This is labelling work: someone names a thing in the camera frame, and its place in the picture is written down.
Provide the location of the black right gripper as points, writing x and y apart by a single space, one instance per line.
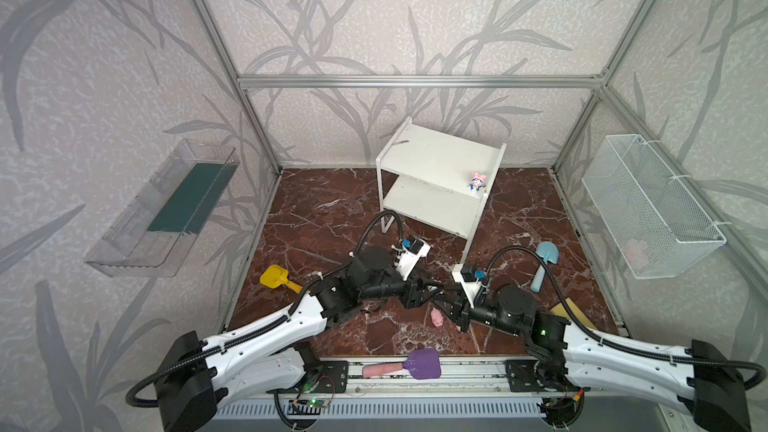
462 316

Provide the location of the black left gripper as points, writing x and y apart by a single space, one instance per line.
411 293

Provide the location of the pink hooded Doraemon figure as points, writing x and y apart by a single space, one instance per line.
477 183

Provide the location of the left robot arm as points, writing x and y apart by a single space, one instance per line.
199 376

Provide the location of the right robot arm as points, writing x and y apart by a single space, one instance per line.
697 379

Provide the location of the white two-tier shelf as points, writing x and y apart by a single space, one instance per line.
424 175

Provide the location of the pink pig toy lower middle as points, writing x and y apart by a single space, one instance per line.
436 318

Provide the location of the yellow sponge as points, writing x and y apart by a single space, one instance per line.
559 310

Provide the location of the yellow toy shovel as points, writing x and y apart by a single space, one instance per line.
276 276

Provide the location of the green circuit board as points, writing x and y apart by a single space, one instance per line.
312 405

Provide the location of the pink toy in basket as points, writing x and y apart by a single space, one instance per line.
636 254

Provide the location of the purple toy spatula pink handle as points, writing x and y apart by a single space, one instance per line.
421 364

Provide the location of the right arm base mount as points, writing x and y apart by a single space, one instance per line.
531 375

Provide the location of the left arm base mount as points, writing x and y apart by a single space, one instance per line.
320 375

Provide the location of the white wire mesh basket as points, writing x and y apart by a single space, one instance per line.
640 197

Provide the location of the clear plastic wall bin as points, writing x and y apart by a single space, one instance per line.
154 234

